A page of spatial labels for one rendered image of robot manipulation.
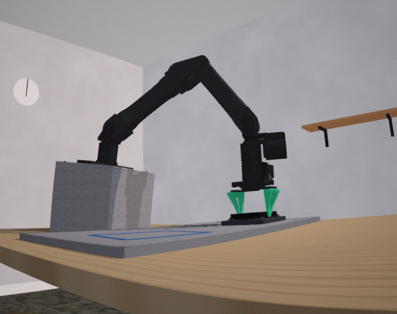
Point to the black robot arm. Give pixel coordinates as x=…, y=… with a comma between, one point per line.
x=181, y=77

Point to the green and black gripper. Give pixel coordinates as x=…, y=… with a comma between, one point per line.
x=251, y=172

